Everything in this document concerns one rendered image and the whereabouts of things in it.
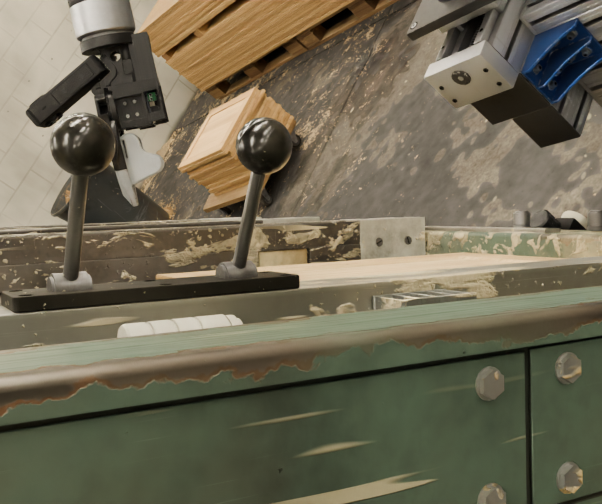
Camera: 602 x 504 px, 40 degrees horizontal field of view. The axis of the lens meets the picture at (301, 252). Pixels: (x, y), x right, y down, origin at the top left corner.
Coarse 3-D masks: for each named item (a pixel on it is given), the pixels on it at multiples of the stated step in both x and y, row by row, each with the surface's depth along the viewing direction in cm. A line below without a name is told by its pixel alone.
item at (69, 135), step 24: (72, 120) 47; (96, 120) 48; (72, 144) 47; (96, 144) 47; (72, 168) 48; (96, 168) 48; (72, 192) 50; (72, 216) 51; (72, 240) 51; (72, 264) 52; (48, 288) 53; (72, 288) 53
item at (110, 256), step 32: (256, 224) 122; (288, 224) 120; (320, 224) 122; (352, 224) 125; (384, 224) 128; (416, 224) 131; (0, 256) 101; (32, 256) 102; (64, 256) 104; (96, 256) 106; (128, 256) 108; (160, 256) 111; (192, 256) 113; (224, 256) 115; (256, 256) 117; (320, 256) 123; (352, 256) 125; (384, 256) 128; (0, 288) 101; (32, 288) 103
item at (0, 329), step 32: (320, 288) 60; (352, 288) 61; (384, 288) 63; (416, 288) 64; (448, 288) 66; (480, 288) 68; (512, 288) 69; (544, 288) 71; (0, 320) 49; (32, 320) 50; (64, 320) 51; (96, 320) 52; (128, 320) 53; (256, 320) 58
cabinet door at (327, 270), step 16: (416, 256) 119; (432, 256) 118; (448, 256) 117; (464, 256) 116; (480, 256) 115; (496, 256) 114; (512, 256) 113; (528, 256) 112; (192, 272) 102; (208, 272) 102; (288, 272) 102; (304, 272) 101; (320, 272) 100; (336, 272) 100; (352, 272) 99; (368, 272) 98; (384, 272) 98; (400, 272) 97
